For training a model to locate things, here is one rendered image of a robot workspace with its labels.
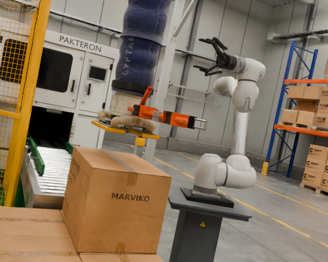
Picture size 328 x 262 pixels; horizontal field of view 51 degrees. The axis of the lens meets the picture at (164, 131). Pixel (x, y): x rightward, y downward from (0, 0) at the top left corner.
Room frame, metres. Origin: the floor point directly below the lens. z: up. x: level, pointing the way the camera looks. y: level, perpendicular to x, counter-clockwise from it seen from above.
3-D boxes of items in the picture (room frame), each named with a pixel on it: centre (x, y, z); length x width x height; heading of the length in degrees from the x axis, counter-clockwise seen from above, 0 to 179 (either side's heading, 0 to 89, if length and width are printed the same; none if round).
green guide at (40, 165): (3.46, 1.29, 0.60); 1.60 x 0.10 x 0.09; 26
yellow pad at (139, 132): (1.92, 0.13, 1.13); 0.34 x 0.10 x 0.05; 25
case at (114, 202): (1.88, 0.22, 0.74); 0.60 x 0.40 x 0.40; 24
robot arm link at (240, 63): (1.84, -0.30, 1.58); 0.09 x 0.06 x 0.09; 26
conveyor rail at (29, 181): (3.12, 1.19, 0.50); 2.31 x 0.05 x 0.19; 26
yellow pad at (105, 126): (1.84, 0.30, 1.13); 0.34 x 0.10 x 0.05; 25
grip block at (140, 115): (1.65, 0.11, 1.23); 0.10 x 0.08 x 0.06; 115
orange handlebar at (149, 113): (1.75, 0.03, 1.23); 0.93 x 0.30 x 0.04; 25
